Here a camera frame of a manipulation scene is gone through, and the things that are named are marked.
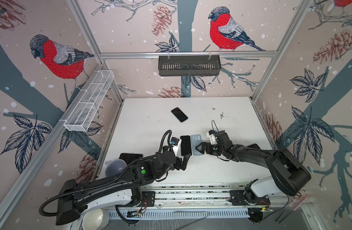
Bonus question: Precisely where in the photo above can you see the light blue phone case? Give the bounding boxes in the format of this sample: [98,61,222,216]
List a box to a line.
[190,134,203,156]

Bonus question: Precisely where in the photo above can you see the black phone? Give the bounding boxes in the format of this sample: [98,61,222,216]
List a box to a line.
[119,153,143,165]
[180,136,192,156]
[171,107,188,123]

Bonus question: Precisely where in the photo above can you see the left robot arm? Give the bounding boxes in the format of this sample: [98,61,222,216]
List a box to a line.
[56,151,188,226]

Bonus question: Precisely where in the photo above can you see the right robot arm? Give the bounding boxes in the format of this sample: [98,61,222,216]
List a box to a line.
[194,141,311,205]

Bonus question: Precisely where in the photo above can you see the lavender cup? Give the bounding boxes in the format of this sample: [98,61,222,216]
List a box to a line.
[105,159,127,177]

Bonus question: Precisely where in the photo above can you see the pink strip tool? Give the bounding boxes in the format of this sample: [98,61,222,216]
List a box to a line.
[288,191,308,210]

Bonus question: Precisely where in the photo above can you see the white bowl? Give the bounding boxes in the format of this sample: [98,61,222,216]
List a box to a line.
[82,209,109,230]

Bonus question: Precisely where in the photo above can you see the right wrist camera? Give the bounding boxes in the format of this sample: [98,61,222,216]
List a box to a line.
[207,130,222,145]

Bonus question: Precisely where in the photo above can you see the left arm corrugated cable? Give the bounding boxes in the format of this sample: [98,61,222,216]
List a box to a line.
[39,130,173,217]

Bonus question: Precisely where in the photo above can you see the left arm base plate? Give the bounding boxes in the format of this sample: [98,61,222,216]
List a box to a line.
[129,191,155,208]

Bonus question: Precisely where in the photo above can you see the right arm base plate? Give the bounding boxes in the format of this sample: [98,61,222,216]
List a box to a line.
[228,190,271,206]

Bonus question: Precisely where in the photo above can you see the black wall basket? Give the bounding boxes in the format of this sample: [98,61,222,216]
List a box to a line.
[158,55,221,77]

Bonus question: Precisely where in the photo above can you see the white mesh wall basket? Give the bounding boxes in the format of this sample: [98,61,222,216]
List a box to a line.
[64,70,114,132]

